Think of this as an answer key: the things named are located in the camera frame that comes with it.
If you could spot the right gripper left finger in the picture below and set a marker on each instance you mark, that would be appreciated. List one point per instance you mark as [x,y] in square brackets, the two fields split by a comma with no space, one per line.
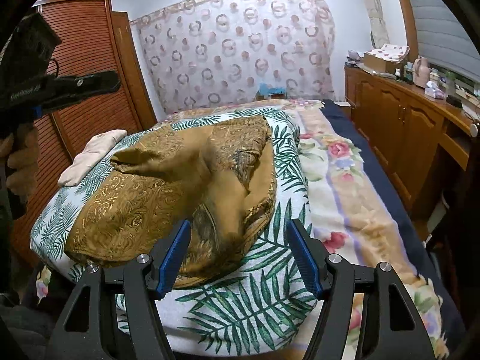
[111,313]

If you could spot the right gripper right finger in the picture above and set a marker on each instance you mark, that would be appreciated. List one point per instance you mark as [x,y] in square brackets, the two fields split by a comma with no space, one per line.
[390,326]

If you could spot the brown gold patterned scarf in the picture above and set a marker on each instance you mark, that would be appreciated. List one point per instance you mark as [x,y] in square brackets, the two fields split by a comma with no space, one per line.
[219,177]

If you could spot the person's left hand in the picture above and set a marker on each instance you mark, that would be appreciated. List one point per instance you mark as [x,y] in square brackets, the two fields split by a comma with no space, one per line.
[21,151]

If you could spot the folded beige pink garment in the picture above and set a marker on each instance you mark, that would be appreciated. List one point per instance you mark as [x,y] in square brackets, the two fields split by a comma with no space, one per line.
[95,150]

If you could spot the floral blanket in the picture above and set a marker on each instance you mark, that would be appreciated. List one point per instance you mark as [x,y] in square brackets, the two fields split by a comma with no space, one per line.
[357,213]

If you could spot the palm leaf print sheet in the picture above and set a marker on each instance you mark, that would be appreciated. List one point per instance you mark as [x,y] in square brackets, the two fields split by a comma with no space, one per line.
[258,307]

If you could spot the circle pattern sheer curtain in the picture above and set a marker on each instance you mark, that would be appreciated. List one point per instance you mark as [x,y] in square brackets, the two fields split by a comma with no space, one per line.
[208,53]

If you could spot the long wooden sideboard cabinet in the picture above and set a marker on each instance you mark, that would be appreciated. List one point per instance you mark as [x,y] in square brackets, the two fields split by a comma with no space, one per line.
[421,143]

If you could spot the blue item behind bed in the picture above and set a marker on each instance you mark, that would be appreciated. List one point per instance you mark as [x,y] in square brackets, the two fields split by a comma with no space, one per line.
[265,92]

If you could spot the tissue pack on sideboard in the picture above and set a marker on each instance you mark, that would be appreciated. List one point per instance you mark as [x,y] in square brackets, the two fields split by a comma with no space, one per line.
[432,90]

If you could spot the pink thermos jug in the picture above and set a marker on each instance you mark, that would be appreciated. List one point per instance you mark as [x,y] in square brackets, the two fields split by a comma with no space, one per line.
[421,72]

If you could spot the cardboard box with cloth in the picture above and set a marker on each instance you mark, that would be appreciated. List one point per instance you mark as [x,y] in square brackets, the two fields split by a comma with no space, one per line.
[386,59]

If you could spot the hanging beige cloth strip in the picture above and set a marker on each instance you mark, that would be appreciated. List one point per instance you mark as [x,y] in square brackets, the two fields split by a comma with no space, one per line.
[379,32]

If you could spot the grey window blind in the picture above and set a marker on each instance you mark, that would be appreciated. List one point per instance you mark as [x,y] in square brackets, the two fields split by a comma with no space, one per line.
[442,39]

